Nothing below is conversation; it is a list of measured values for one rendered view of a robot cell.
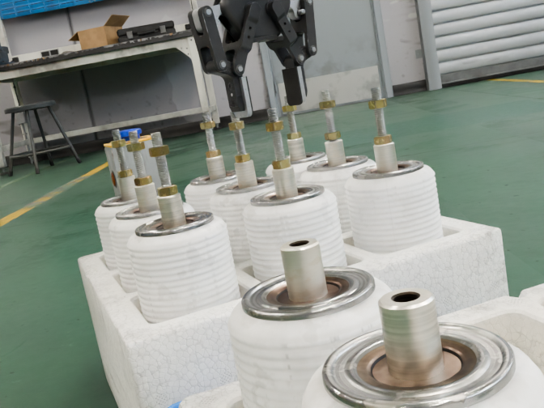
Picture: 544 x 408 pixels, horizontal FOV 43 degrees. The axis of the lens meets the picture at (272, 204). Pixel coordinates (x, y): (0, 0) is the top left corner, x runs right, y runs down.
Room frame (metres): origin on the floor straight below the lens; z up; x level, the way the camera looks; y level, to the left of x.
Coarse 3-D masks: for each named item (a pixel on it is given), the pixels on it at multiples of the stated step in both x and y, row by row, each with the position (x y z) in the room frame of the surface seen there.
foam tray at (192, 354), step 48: (432, 240) 0.67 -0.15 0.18; (480, 240) 0.66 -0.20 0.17; (96, 288) 0.73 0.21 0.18; (240, 288) 0.65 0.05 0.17; (432, 288) 0.64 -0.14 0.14; (480, 288) 0.66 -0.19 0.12; (96, 336) 0.89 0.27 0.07; (144, 336) 0.55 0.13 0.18; (192, 336) 0.56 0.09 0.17; (144, 384) 0.54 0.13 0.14; (192, 384) 0.56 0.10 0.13
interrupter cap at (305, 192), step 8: (264, 192) 0.71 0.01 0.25; (272, 192) 0.71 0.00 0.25; (304, 192) 0.68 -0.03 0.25; (312, 192) 0.66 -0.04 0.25; (320, 192) 0.66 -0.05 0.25; (256, 200) 0.68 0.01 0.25; (264, 200) 0.67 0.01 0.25; (272, 200) 0.66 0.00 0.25; (280, 200) 0.65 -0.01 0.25; (288, 200) 0.64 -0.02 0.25; (296, 200) 0.64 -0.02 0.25; (304, 200) 0.64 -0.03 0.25
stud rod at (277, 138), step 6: (270, 108) 0.68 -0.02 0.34; (276, 108) 0.68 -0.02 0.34; (270, 114) 0.67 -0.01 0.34; (276, 114) 0.68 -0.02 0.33; (270, 120) 0.67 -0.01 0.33; (276, 120) 0.67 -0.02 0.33; (276, 132) 0.67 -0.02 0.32; (276, 138) 0.67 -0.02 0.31; (276, 144) 0.67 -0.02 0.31; (282, 144) 0.68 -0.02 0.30; (276, 150) 0.67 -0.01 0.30; (282, 150) 0.67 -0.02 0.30; (276, 156) 0.68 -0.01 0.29; (282, 156) 0.67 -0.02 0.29
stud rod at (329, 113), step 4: (324, 92) 0.83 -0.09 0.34; (328, 92) 0.83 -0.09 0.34; (324, 96) 0.83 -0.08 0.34; (328, 96) 0.83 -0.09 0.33; (324, 100) 0.83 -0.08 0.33; (328, 100) 0.83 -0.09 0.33; (328, 108) 0.83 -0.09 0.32; (328, 112) 0.82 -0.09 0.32; (332, 112) 0.83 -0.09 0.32; (328, 116) 0.83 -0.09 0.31; (332, 116) 0.83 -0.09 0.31; (328, 120) 0.83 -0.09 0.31; (332, 120) 0.83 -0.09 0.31; (328, 124) 0.83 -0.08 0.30; (332, 124) 0.83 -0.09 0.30; (328, 128) 0.83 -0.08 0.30; (332, 128) 0.83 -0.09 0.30; (328, 132) 0.83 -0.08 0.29; (332, 132) 0.83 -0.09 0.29; (332, 140) 0.83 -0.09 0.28; (336, 140) 0.83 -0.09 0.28
